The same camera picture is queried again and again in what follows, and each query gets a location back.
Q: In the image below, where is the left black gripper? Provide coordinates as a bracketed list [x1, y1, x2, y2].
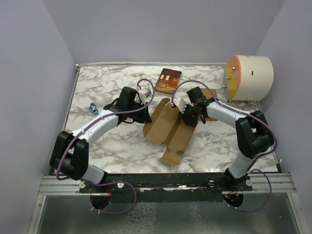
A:
[128, 100, 152, 124]

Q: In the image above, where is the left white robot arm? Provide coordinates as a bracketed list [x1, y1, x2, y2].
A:
[49, 87, 153, 193]

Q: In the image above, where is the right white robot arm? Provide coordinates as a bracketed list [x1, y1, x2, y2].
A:
[172, 87, 275, 191]

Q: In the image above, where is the folded brown cardboard box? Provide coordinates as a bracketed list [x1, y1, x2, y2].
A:
[193, 87, 217, 123]

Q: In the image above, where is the dark paperback book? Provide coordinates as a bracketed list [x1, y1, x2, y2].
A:
[155, 68, 182, 96]

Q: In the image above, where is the small blue toy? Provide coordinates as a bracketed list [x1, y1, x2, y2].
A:
[89, 102, 98, 115]

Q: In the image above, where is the round pastel drawer cabinet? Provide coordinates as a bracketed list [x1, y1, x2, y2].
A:
[223, 55, 274, 101]

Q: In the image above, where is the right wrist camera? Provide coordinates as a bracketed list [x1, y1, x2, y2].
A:
[173, 97, 187, 114]

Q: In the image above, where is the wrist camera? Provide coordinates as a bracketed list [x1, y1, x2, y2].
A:
[135, 88, 152, 103]
[173, 97, 187, 114]

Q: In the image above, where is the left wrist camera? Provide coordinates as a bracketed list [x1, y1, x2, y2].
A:
[135, 88, 152, 103]

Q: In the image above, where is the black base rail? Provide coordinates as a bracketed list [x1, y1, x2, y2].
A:
[48, 168, 259, 203]

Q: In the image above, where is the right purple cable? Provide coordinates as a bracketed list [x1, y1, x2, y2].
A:
[171, 80, 280, 212]

